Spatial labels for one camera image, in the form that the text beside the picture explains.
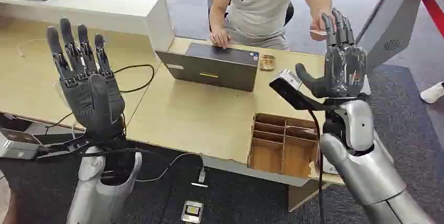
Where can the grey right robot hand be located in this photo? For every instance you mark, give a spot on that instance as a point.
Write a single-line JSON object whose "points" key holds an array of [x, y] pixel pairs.
{"points": [[343, 73]]}

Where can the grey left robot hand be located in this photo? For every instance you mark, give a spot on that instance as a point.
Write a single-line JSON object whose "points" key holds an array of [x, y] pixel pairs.
{"points": [[92, 101]]}

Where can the white card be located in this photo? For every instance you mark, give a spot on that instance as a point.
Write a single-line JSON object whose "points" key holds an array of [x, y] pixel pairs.
{"points": [[317, 32]]}

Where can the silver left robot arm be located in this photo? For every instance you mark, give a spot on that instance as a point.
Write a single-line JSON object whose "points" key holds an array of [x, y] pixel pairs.
{"points": [[93, 201]]}

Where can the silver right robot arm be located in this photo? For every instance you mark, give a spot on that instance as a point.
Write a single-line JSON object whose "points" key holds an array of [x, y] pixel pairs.
{"points": [[367, 174]]}

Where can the person's left hand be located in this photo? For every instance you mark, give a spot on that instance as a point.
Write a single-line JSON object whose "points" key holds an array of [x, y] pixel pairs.
{"points": [[318, 24]]}

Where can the person's hand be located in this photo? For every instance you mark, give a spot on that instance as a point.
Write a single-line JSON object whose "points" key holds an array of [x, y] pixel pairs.
{"points": [[318, 24], [219, 38]]}

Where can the grey machine cabinet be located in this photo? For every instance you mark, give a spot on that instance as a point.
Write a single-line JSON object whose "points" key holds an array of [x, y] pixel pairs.
{"points": [[392, 21]]}

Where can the white shoe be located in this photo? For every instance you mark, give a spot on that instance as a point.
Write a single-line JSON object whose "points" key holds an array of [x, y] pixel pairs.
{"points": [[433, 93]]}

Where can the white desk shelf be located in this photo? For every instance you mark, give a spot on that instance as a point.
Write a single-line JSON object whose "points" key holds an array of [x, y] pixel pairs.
{"points": [[97, 9]]}

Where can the wooden card box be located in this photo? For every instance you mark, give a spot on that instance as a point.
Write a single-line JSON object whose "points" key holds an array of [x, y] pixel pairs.
{"points": [[282, 146]]}

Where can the person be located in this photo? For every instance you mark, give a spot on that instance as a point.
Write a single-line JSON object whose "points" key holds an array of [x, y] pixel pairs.
{"points": [[258, 4]]}

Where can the red metal bar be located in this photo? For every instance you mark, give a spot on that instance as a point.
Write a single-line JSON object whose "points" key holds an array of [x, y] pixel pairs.
{"points": [[435, 12]]}

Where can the grey laptop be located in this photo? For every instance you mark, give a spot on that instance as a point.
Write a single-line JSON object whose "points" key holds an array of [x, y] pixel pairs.
{"points": [[211, 68]]}

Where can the person's right hand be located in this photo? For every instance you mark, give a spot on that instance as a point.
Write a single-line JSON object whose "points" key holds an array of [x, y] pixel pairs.
{"points": [[219, 38]]}

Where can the small silver device with screen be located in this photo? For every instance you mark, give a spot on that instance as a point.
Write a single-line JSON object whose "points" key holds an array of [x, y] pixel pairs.
{"points": [[192, 211]]}

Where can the right wrist camera on black mount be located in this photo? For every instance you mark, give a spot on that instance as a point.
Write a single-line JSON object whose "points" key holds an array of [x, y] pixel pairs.
{"points": [[289, 89]]}

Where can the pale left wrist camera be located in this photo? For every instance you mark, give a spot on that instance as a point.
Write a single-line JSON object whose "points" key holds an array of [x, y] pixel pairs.
{"points": [[15, 146]]}

